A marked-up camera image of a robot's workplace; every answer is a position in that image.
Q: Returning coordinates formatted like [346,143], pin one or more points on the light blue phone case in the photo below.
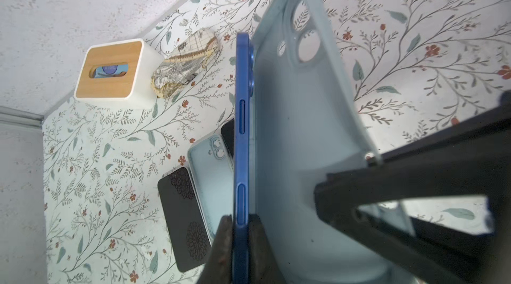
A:
[305,126]
[213,180]

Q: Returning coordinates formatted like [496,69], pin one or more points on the black phone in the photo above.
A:
[188,236]
[243,96]
[227,133]

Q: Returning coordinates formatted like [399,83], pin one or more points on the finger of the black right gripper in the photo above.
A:
[439,208]

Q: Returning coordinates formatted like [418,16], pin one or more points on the clear plastic bag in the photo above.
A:
[186,61]

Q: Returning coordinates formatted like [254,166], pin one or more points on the white tissue box wooden lid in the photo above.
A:
[118,75]

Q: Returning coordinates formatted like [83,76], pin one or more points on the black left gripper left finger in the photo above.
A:
[218,268]

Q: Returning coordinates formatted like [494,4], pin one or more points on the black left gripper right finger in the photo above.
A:
[263,265]

